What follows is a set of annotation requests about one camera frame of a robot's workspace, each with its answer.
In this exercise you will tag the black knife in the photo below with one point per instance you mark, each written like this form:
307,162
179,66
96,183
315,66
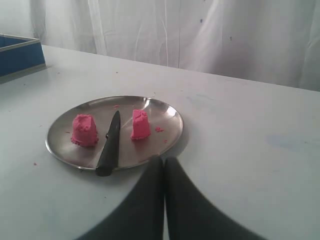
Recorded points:
109,157

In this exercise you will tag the white backdrop curtain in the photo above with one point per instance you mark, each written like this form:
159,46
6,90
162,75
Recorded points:
271,41

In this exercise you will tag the blue box with grey rim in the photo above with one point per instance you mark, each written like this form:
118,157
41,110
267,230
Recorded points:
20,56

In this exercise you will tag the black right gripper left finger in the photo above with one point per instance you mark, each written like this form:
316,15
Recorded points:
140,216

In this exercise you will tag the pink dough piece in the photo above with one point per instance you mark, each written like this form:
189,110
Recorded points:
140,125

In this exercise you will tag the round steel plate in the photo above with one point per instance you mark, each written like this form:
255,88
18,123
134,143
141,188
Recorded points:
166,127

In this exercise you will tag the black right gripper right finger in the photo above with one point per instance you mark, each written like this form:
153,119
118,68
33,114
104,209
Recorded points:
190,216

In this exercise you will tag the pink dough lump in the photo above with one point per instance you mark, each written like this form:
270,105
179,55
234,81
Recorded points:
84,131

